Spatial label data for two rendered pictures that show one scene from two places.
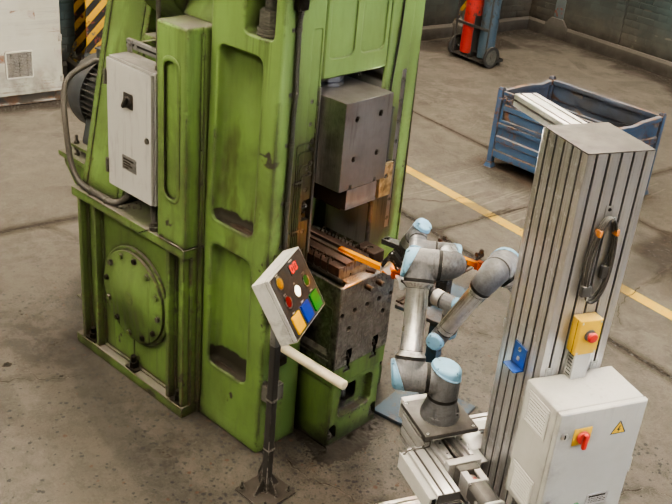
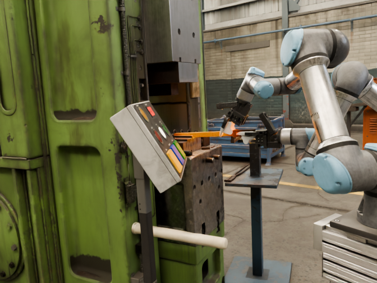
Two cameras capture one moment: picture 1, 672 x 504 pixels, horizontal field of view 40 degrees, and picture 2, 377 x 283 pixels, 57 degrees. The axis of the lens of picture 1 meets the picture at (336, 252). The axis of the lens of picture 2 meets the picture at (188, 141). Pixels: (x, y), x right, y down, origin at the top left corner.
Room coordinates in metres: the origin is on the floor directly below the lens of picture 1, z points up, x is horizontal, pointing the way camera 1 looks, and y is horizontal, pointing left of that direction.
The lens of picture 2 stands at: (2.10, 0.32, 1.24)
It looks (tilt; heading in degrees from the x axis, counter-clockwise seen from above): 9 degrees down; 347
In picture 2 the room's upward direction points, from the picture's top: 3 degrees counter-clockwise
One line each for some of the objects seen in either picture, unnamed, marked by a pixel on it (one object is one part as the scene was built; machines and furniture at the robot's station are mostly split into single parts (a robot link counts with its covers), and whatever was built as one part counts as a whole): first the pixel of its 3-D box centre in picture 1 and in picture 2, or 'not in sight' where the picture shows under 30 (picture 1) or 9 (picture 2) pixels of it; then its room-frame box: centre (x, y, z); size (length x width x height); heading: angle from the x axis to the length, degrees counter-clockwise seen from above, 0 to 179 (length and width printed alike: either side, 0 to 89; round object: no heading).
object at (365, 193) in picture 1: (327, 180); (153, 75); (3.93, 0.07, 1.32); 0.42 x 0.20 x 0.10; 49
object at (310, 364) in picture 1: (309, 363); (178, 235); (3.48, 0.07, 0.62); 0.44 x 0.05 x 0.05; 49
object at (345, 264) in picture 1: (320, 250); (157, 142); (3.93, 0.07, 0.96); 0.42 x 0.20 x 0.09; 49
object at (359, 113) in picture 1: (338, 126); (154, 27); (3.97, 0.04, 1.56); 0.42 x 0.39 x 0.40; 49
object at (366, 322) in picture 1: (323, 294); (165, 187); (3.98, 0.04, 0.69); 0.56 x 0.38 x 0.45; 49
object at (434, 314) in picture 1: (441, 301); (255, 177); (4.06, -0.55, 0.67); 0.40 x 0.30 x 0.02; 147
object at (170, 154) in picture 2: (297, 322); (173, 161); (3.19, 0.12, 1.01); 0.07 x 0.05 x 0.07; 164
